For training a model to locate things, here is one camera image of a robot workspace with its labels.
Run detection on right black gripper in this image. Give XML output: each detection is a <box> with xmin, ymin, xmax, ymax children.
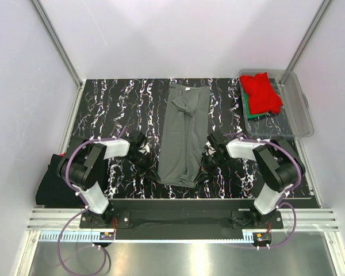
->
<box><xmin>194</xmin><ymin>152</ymin><xmax>228</xmax><ymax>184</ymax></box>

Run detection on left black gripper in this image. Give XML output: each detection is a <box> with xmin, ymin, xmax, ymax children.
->
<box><xmin>126</xmin><ymin>151</ymin><xmax>160</xmax><ymax>182</ymax></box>

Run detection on grey t shirt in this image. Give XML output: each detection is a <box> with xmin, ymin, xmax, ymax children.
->
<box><xmin>158</xmin><ymin>83</ymin><xmax>210</xmax><ymax>187</ymax></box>

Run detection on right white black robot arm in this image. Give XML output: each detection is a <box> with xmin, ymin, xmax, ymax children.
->
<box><xmin>194</xmin><ymin>131</ymin><xmax>305</xmax><ymax>229</ymax></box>

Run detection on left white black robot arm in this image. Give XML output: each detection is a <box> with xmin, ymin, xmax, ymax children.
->
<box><xmin>57</xmin><ymin>131</ymin><xmax>160</xmax><ymax>228</ymax></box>

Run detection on black marble pattern mat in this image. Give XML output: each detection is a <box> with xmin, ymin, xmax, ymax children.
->
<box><xmin>47</xmin><ymin>77</ymin><xmax>320</xmax><ymax>209</ymax></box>

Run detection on green t shirt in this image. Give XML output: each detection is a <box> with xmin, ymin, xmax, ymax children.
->
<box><xmin>244</xmin><ymin>93</ymin><xmax>269</xmax><ymax>120</ymax></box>

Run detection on left small connector board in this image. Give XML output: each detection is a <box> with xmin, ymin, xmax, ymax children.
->
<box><xmin>99</xmin><ymin>232</ymin><xmax>115</xmax><ymax>240</ymax></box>

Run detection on small connector board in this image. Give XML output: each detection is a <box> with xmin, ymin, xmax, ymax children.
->
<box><xmin>253</xmin><ymin>232</ymin><xmax>272</xmax><ymax>250</ymax></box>
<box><xmin>99</xmin><ymin>232</ymin><xmax>115</xmax><ymax>240</ymax></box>

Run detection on red t shirt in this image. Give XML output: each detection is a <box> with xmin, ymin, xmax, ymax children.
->
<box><xmin>240</xmin><ymin>72</ymin><xmax>283</xmax><ymax>115</ymax></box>

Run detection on right small connector board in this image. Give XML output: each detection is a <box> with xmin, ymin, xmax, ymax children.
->
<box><xmin>253</xmin><ymin>232</ymin><xmax>272</xmax><ymax>250</ymax></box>

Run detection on clear plastic bin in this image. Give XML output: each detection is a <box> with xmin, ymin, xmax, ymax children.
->
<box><xmin>239</xmin><ymin>69</ymin><xmax>314</xmax><ymax>140</ymax></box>

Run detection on black folded t shirt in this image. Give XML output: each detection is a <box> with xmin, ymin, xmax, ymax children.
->
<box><xmin>36</xmin><ymin>154</ymin><xmax>92</xmax><ymax>208</ymax></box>

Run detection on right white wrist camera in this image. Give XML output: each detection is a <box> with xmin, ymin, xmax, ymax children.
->
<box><xmin>205</xmin><ymin>142</ymin><xmax>216</xmax><ymax>156</ymax></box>

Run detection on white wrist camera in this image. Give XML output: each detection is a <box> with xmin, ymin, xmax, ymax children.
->
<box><xmin>139</xmin><ymin>143</ymin><xmax>151</xmax><ymax>155</ymax></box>
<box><xmin>205</xmin><ymin>142</ymin><xmax>216</xmax><ymax>156</ymax></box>

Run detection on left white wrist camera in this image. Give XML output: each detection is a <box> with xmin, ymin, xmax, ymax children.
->
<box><xmin>139</xmin><ymin>143</ymin><xmax>151</xmax><ymax>155</ymax></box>

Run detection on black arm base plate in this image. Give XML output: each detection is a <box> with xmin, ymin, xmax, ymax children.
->
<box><xmin>80</xmin><ymin>199</ymin><xmax>283</xmax><ymax>241</ymax></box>

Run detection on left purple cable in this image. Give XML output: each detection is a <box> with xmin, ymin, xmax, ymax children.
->
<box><xmin>57</xmin><ymin>126</ymin><xmax>127</xmax><ymax>274</ymax></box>

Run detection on purple cable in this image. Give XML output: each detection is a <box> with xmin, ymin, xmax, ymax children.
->
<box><xmin>57</xmin><ymin>126</ymin><xmax>127</xmax><ymax>274</ymax></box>
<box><xmin>224</xmin><ymin>132</ymin><xmax>304</xmax><ymax>250</ymax></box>

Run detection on right white cable duct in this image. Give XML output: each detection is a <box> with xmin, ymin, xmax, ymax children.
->
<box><xmin>242</xmin><ymin>230</ymin><xmax>255</xmax><ymax>243</ymax></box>

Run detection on white cable duct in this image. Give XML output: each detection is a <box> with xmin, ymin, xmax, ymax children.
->
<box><xmin>39</xmin><ymin>231</ymin><xmax>113</xmax><ymax>243</ymax></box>
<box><xmin>242</xmin><ymin>230</ymin><xmax>255</xmax><ymax>243</ymax></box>

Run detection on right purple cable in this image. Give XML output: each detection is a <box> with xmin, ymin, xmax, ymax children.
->
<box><xmin>224</xmin><ymin>132</ymin><xmax>304</xmax><ymax>250</ymax></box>

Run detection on left white cable duct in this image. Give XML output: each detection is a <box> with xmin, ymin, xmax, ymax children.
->
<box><xmin>39</xmin><ymin>231</ymin><xmax>113</xmax><ymax>243</ymax></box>

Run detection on front aluminium rail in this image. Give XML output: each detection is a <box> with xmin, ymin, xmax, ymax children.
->
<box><xmin>27</xmin><ymin>208</ymin><xmax>339</xmax><ymax>232</ymax></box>

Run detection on right aluminium frame post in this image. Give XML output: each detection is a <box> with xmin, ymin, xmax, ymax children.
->
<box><xmin>286</xmin><ymin>0</ymin><xmax>334</xmax><ymax>71</ymax></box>

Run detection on aluminium frame post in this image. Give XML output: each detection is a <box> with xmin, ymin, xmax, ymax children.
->
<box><xmin>29</xmin><ymin>0</ymin><xmax>83</xmax><ymax>89</ymax></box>
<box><xmin>286</xmin><ymin>0</ymin><xmax>334</xmax><ymax>71</ymax></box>

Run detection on left aluminium frame post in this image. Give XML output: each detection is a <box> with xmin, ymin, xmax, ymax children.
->
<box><xmin>29</xmin><ymin>0</ymin><xmax>83</xmax><ymax>89</ymax></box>

